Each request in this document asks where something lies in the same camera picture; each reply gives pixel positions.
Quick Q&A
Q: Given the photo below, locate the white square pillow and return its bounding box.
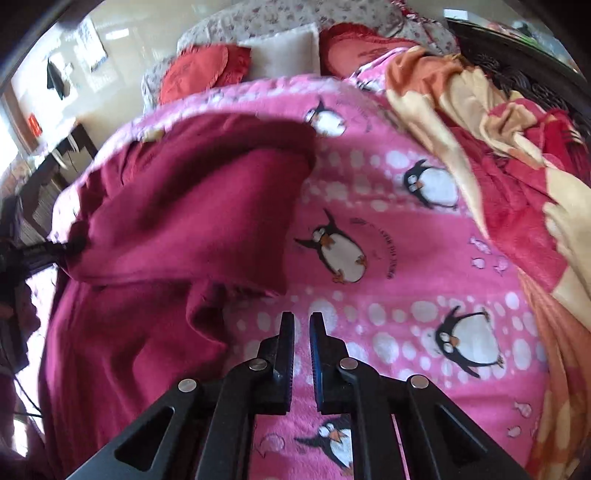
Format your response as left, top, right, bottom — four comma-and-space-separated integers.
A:
238, 23, 321, 81

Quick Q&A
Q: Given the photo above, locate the right red round cushion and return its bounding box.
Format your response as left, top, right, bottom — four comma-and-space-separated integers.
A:
318, 23, 419, 79

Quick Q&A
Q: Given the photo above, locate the orange red floral quilt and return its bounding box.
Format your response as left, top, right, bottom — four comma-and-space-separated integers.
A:
385, 46, 590, 479

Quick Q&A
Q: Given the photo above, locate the dark wooden side table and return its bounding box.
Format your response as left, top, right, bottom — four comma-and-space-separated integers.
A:
18, 119, 98, 237

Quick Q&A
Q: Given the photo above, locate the pink penguin blanket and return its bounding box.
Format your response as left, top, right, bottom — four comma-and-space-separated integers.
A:
50, 75, 551, 480

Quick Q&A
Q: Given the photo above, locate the dark carved wooden bench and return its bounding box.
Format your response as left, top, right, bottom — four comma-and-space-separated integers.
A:
448, 20, 590, 144

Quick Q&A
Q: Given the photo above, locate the floral grey bed headboard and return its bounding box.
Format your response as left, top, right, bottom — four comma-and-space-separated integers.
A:
140, 0, 459, 114

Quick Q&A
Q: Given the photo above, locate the red round cushion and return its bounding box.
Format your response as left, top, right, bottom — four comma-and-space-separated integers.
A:
158, 44, 252, 105
318, 23, 419, 79

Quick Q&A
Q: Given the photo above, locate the dark red sweater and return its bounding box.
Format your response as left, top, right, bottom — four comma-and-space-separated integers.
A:
39, 114, 315, 479

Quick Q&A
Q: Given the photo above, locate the left red round cushion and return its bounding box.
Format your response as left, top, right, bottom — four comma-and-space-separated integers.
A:
158, 44, 252, 105

